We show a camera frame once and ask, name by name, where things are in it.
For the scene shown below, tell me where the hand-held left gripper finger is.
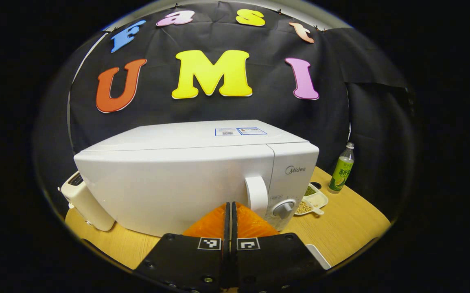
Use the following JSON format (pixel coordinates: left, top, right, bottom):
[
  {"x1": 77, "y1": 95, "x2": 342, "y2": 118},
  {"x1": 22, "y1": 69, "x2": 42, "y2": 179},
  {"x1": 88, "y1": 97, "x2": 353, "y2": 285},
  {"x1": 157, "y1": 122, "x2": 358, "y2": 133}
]
[
  {"x1": 132, "y1": 201, "x2": 231, "y2": 293},
  {"x1": 231, "y1": 201, "x2": 328, "y2": 293}
]

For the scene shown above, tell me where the white microwave oven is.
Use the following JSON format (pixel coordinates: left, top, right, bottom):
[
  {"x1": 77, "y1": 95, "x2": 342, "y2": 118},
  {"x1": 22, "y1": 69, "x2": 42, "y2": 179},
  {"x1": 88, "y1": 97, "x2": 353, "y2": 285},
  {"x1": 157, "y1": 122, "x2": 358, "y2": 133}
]
[{"x1": 74, "y1": 119, "x2": 320, "y2": 238}]

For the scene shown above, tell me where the white sandwich tray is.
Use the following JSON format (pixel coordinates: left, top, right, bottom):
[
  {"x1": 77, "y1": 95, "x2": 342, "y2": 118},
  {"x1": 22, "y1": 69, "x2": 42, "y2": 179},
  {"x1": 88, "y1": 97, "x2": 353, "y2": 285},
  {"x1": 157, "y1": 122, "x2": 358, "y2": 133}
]
[{"x1": 305, "y1": 243, "x2": 332, "y2": 270}]

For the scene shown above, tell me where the white dish of beans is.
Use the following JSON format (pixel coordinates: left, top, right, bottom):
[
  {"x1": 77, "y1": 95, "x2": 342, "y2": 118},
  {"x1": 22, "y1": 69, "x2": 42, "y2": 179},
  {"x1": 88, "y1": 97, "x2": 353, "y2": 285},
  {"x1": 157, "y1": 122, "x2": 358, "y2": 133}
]
[{"x1": 294, "y1": 184, "x2": 329, "y2": 216}]

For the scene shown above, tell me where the green label drink bottle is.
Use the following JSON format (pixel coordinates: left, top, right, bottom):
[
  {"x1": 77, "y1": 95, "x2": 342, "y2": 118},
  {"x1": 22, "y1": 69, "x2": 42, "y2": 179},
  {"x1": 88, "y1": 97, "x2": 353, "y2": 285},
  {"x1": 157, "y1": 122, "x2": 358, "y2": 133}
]
[{"x1": 328, "y1": 142, "x2": 355, "y2": 194}]

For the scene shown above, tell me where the white toaster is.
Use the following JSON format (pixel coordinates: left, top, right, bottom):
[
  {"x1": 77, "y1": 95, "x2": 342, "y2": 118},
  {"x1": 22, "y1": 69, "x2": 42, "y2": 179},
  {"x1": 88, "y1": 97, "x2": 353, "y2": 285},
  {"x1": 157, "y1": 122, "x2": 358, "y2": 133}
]
[{"x1": 58, "y1": 171, "x2": 116, "y2": 232}]

